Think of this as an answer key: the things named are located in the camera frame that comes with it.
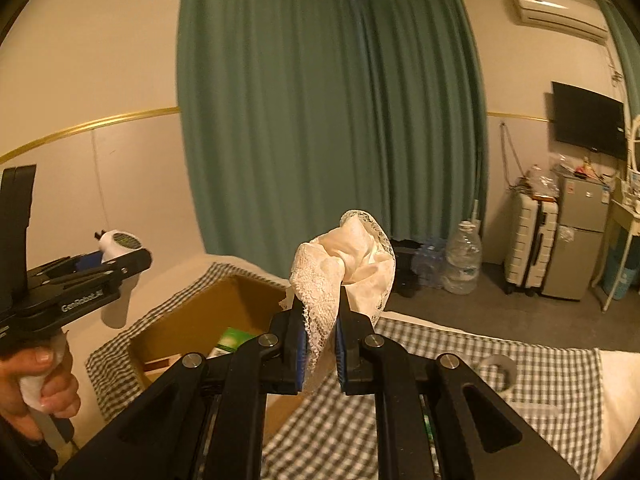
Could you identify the clear plastic packet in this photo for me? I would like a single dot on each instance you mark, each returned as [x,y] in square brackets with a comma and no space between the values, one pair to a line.
[537,411]

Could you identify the pack of small water bottles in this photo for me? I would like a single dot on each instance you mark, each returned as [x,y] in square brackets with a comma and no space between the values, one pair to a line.
[430,265]

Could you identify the green box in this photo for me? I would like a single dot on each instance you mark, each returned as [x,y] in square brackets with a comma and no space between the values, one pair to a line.
[232,340]

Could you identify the white blanket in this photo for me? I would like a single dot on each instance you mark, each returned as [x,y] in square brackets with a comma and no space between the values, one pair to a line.
[620,400]

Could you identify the white suitcase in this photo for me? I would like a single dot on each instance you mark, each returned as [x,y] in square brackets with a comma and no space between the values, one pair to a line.
[525,245]

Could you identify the black television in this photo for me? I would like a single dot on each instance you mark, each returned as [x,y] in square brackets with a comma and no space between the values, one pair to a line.
[587,115]

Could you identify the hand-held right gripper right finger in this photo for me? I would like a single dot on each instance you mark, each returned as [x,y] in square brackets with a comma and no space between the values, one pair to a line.
[340,355]

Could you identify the green checked cloth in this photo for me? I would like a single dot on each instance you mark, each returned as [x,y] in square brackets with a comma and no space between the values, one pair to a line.
[450,340]

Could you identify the clear plastic bag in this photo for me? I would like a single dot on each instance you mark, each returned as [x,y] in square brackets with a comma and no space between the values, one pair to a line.
[542,182]

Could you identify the wide green curtain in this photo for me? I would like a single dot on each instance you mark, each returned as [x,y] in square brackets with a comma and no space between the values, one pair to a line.
[300,110]

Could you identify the narrow green curtain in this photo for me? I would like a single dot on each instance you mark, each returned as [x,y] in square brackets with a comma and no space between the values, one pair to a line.
[622,45]

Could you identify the white dressing table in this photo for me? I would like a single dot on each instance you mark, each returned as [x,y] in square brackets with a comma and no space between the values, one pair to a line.
[622,215]

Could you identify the person's left hand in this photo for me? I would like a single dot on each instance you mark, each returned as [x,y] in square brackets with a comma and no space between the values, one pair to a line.
[30,365]

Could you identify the brown cardboard box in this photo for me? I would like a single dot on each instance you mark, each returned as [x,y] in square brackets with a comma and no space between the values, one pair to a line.
[240,300]

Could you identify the blue bin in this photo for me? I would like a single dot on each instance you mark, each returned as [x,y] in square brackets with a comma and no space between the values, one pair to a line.
[617,275]

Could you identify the large clear water bottle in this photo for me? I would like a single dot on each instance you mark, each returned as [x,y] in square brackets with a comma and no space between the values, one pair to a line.
[462,260]

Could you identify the grey fridge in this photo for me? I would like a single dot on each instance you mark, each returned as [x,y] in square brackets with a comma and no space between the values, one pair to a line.
[575,260]

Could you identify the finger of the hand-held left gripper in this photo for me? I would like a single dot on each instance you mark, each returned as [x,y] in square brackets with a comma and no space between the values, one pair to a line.
[125,265]
[90,261]

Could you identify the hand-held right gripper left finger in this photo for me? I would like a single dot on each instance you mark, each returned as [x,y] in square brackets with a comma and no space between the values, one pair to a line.
[300,355]

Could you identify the white lace cloth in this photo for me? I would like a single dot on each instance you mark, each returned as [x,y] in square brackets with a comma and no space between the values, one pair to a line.
[350,255]

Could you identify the wooden box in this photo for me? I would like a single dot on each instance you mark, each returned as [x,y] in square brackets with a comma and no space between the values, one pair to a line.
[160,362]

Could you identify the white air conditioner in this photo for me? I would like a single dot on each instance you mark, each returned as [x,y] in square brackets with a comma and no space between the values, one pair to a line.
[550,10]

